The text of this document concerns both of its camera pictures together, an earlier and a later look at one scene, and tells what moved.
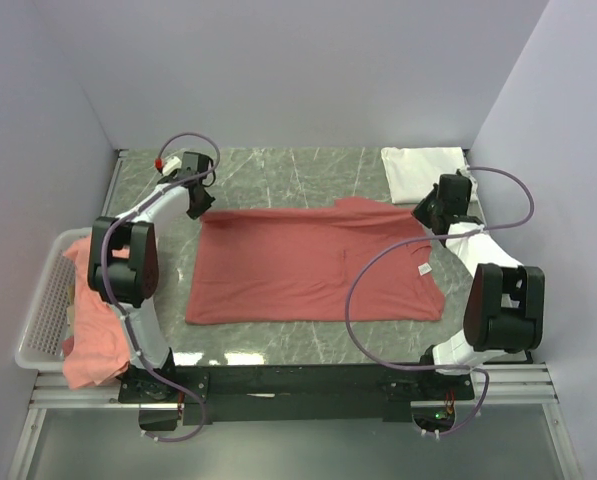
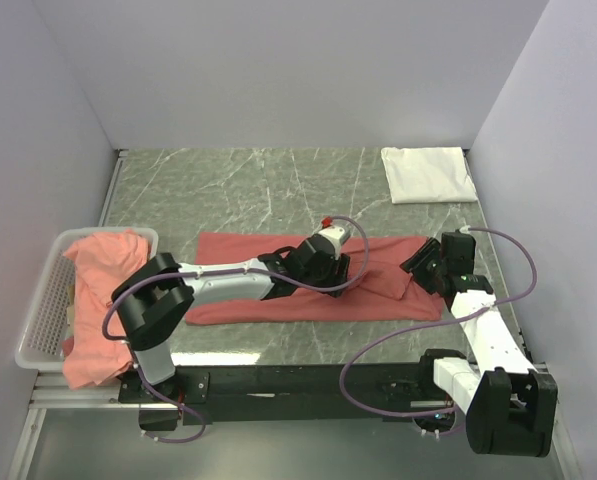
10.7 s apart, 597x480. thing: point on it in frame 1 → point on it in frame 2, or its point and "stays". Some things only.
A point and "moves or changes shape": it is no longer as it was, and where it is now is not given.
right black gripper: (429, 212) → (423, 265)
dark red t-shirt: (360, 259) moves or changes shape
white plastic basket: (43, 340) stays
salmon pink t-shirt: (99, 345) stays
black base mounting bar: (169, 395) stays
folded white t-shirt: (412, 172) stays
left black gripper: (199, 198) → (339, 276)
